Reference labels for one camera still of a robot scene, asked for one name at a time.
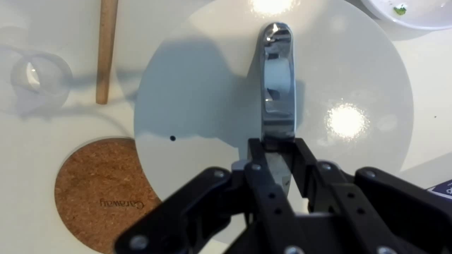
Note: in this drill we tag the purple tissue box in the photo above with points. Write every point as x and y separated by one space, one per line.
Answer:
445 188

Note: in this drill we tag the white ceramic bowl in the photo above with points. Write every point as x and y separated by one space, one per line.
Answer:
415 15

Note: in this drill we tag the clear drinking glass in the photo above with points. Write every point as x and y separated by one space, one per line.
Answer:
41 84

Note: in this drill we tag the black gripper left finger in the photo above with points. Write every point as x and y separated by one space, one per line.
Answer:
257 167

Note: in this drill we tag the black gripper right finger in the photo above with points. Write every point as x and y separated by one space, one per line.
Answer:
299 160

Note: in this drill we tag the round cork coaster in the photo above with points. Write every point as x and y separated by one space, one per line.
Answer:
100 191

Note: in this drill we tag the red silicone spatula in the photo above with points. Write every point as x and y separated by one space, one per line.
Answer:
105 50

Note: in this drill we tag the white pot lid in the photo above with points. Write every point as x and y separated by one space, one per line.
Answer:
198 104

